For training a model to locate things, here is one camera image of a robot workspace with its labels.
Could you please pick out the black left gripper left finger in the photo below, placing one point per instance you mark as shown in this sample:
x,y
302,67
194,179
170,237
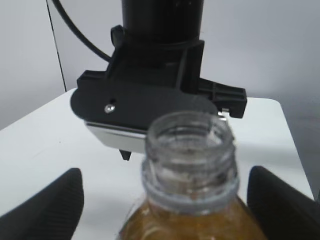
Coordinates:
x,y
51,214

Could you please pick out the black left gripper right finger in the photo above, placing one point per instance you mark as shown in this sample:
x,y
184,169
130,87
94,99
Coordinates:
x,y
283,212

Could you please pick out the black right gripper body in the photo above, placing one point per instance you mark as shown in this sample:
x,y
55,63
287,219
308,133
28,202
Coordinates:
x,y
159,76

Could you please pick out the peach oolong tea bottle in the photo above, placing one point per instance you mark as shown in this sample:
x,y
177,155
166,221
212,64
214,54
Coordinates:
x,y
191,183

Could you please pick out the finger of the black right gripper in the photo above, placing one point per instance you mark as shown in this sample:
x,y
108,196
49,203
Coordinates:
x,y
125,154

